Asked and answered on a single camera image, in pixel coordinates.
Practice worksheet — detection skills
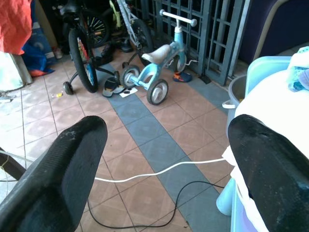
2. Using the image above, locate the white cloth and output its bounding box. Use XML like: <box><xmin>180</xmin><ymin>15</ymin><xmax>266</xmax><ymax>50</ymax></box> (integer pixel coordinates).
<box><xmin>222</xmin><ymin>69</ymin><xmax>309</xmax><ymax>232</ymax></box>

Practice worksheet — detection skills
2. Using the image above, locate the white cable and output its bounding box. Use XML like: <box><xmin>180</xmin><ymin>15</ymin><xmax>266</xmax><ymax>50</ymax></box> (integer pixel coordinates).
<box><xmin>94</xmin><ymin>158</ymin><xmax>230</xmax><ymax>183</ymax></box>

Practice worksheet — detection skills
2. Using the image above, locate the light blue kids tricycle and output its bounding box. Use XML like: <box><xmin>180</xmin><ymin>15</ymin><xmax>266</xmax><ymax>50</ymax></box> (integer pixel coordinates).
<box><xmin>120</xmin><ymin>9</ymin><xmax>198</xmax><ymax>106</ymax></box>

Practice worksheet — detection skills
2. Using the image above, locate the red orange cloth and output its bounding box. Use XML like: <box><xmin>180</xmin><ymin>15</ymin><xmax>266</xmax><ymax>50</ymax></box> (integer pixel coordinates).
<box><xmin>0</xmin><ymin>0</ymin><xmax>33</xmax><ymax>56</ymax></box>

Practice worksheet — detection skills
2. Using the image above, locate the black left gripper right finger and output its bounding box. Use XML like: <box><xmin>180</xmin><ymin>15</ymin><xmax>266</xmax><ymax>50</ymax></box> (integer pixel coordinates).
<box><xmin>227</xmin><ymin>114</ymin><xmax>309</xmax><ymax>232</ymax></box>

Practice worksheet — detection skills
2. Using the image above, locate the blue plastic bag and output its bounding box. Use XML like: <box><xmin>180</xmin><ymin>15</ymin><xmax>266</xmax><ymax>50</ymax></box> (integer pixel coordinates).
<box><xmin>21</xmin><ymin>21</ymin><xmax>58</xmax><ymax>77</ymax></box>

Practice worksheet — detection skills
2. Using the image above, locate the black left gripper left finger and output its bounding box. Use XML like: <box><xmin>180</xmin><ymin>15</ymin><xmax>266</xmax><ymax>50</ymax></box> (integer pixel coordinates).
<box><xmin>0</xmin><ymin>115</ymin><xmax>109</xmax><ymax>232</ymax></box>

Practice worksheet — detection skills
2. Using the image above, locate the dark metal chair leg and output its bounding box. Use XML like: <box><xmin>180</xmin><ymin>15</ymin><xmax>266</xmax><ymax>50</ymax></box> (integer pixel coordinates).
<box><xmin>0</xmin><ymin>147</ymin><xmax>27</xmax><ymax>181</ymax></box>

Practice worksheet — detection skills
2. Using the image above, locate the grey plastic bucket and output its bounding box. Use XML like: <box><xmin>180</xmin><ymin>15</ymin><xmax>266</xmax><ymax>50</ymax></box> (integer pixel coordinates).
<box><xmin>222</xmin><ymin>74</ymin><xmax>248</xmax><ymax>140</ymax></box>

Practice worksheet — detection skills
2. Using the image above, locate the black cable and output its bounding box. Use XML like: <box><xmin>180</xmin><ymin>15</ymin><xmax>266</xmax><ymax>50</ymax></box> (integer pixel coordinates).
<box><xmin>86</xmin><ymin>180</ymin><xmax>225</xmax><ymax>229</ymax></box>

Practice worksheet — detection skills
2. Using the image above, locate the light blue patterned cloth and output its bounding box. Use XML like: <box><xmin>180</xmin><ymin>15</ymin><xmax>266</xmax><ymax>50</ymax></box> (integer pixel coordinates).
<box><xmin>287</xmin><ymin>46</ymin><xmax>309</xmax><ymax>93</ymax></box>

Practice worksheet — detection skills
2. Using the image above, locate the dark blue metal gate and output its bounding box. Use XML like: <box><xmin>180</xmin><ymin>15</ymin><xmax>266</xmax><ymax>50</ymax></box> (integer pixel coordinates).
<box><xmin>131</xmin><ymin>0</ymin><xmax>252</xmax><ymax>87</ymax></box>

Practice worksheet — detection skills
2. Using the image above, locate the white translucent plastic bag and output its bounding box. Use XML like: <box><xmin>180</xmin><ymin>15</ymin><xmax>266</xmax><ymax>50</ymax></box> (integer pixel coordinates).
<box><xmin>0</xmin><ymin>51</ymin><xmax>26</xmax><ymax>92</ymax></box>

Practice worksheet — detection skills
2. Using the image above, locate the blue orange kids shoe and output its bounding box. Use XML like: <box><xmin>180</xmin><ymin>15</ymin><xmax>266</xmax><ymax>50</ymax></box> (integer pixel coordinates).
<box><xmin>172</xmin><ymin>72</ymin><xmax>193</xmax><ymax>83</ymax></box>

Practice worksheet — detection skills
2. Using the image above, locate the grey white bicycle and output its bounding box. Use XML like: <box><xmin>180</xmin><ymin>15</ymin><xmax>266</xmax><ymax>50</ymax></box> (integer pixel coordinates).
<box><xmin>108</xmin><ymin>0</ymin><xmax>155</xmax><ymax>67</ymax></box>

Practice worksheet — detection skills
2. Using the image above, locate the black kids bicycle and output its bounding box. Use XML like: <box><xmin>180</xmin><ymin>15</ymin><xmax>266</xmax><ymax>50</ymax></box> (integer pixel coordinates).
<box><xmin>59</xmin><ymin>0</ymin><xmax>121</xmax><ymax>95</ymax></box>

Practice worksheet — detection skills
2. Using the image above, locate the light blue laundry basket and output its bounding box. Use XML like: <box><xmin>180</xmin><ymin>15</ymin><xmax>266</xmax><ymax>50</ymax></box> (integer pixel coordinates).
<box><xmin>216</xmin><ymin>56</ymin><xmax>293</xmax><ymax>232</ymax></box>

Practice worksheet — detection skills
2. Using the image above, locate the white paper sheet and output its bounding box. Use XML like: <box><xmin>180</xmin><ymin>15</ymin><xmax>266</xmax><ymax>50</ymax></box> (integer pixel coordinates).
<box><xmin>119</xmin><ymin>87</ymin><xmax>138</xmax><ymax>99</ymax></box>

